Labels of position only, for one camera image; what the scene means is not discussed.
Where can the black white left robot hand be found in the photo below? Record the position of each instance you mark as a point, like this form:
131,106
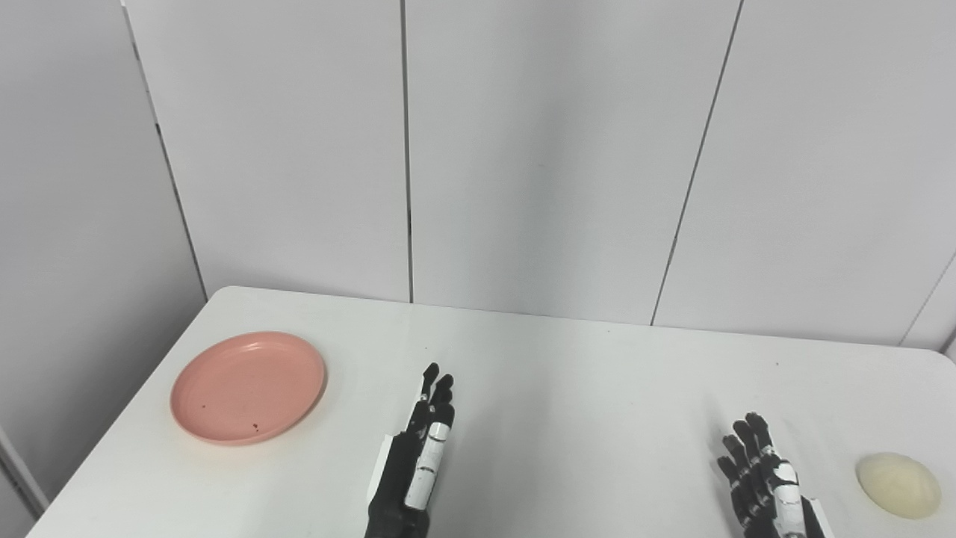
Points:
407,478

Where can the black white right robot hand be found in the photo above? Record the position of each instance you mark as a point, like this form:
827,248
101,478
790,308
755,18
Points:
769,493

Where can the pale yellow steamed bun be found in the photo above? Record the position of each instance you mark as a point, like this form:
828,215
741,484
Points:
898,486

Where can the pink round plate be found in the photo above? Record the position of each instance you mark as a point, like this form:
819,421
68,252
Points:
248,388

